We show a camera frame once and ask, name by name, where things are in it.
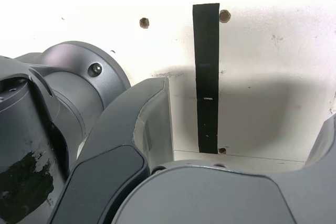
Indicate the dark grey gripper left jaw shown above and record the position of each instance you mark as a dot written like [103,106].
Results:
[113,134]

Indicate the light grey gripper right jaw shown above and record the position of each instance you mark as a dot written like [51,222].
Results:
[210,197]

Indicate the black tape strip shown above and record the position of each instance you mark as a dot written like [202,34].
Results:
[207,77]

